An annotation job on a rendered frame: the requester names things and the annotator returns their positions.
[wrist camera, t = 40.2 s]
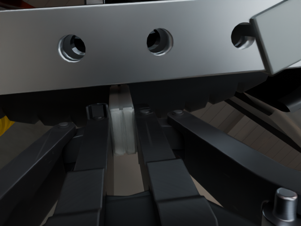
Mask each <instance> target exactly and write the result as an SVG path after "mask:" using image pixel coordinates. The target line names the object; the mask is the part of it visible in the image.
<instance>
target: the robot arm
mask: <svg viewBox="0 0 301 226"><path fill-rule="evenodd" d="M86 114H87V123H86V126H85V127H81V128H77V129H76V125H75V124H74V123H72V122H62V123H59V124H57V125H55V126H53V127H52V128H51V129H50V130H48V131H47V132H46V133H45V134H43V135H42V136H41V137H40V138H38V139H37V140H36V141H35V142H33V143H32V144H31V145H30V146H29V147H27V148H26V149H25V150H24V151H22V152H21V153H20V154H19V155H17V156H16V157H15V158H14V159H12V160H11V161H10V162H9V163H8V164H7V165H5V166H4V167H3V168H2V169H0V226H40V225H41V223H42V222H43V221H44V219H45V217H46V216H47V215H48V213H49V212H50V211H51V209H52V207H53V206H54V205H55V203H56V202H57V204H56V208H55V211H54V214H53V216H51V217H48V219H47V221H46V223H45V224H43V225H42V226H301V171H298V170H295V169H292V168H289V167H286V166H284V165H282V164H280V163H278V162H277V161H275V160H273V159H271V158H269V157H268V156H266V155H264V154H262V153H261V152H259V151H257V150H255V149H253V148H252V147H250V146H248V145H246V144H244V143H243V142H241V141H239V140H237V139H236V138H234V137H232V136H230V135H228V134H226V133H225V132H223V131H221V130H219V129H217V128H216V127H214V126H212V125H210V124H209V123H207V122H205V121H203V120H201V119H200V118H198V117H196V116H194V115H192V114H190V113H189V112H186V111H182V110H174V111H171V112H168V113H167V118H157V116H156V114H155V112H154V111H151V109H150V107H149V105H148V104H145V103H144V104H133V103H132V98H131V94H130V90H129V86H128V85H127V84H121V85H120V86H118V85H111V87H110V93H109V106H108V105H107V104H106V103H94V104H90V105H87V106H86ZM136 152H138V164H140V169H141V175H142V182H143V187H144V191H143V192H140V193H137V194H133V195H130V196H114V155H115V156H122V155H124V153H128V155H130V154H136ZM191 176H192V177H193V178H194V179H195V180H196V181H197V182H198V183H199V184H200V185H201V186H202V187H203V188H204V189H205V190H206V191H207V192H208V193H209V194H210V195H211V196H212V197H214V198H215V199H216V200H217V201H218V202H219V203H220V204H221V205H222V206H220V205H218V204H216V203H214V202H212V201H210V200H207V199H206V198H205V196H201V195H200V194H199V192H198V190H197V188H196V186H195V184H194V182H193V180H192V178H191Z"/></svg>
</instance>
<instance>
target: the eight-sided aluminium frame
mask: <svg viewBox="0 0 301 226"><path fill-rule="evenodd" d="M153 30H154V32H155V33H156V42H155V44H154V45H153V46H151V47H147V44H146V43H147V37H148V35H149V34H150V33H151V32H152V31H153ZM76 36H77V37H79V38H80V39H81V40H82V41H83V42H84V45H85V47H86V52H81V51H79V50H78V49H77V48H76V47H75V44H74V39H75V37H76ZM294 68H301V0H153V1H138V2H123V3H108V4H86V5H71V6H56V7H41V8H26V9H5V10H0V95H6V94H16V93H26V92H37V91H51V90H61V89H71V88H81V87H95V86H106V85H116V84H126V83H140V82H150V81H160V80H170V79H181V78H195V77H205V76H215V75H226V74H240V73H250V72H263V73H266V74H269V75H274V74H276V73H278V72H280V71H282V70H284V69H294Z"/></svg>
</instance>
